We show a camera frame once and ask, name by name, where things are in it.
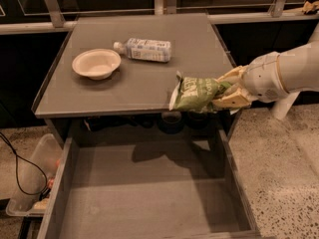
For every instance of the grey cabinet counter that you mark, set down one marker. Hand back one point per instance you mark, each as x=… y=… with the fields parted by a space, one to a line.
x=136 y=87

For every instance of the clear plastic storage bin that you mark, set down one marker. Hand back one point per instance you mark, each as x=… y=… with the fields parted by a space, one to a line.
x=27 y=200

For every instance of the green jalapeno chip bag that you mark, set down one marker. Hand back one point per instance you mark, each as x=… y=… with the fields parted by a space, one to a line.
x=196 y=94

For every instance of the open grey top drawer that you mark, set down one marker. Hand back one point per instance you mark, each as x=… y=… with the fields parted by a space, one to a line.
x=132 y=183

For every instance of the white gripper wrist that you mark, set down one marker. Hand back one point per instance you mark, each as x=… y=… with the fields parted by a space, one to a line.
x=264 y=79

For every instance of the clear plastic water bottle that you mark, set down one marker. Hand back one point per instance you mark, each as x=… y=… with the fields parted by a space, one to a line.
x=145 y=49

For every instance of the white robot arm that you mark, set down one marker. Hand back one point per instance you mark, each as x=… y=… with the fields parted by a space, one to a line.
x=298 y=70

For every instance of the white paper bowl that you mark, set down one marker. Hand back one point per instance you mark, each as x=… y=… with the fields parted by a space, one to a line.
x=97 y=64

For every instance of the dark tape roll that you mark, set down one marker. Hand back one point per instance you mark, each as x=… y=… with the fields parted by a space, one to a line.
x=196 y=121
x=170 y=122

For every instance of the metal railing frame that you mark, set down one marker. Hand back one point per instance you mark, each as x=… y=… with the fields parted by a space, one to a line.
x=37 y=16

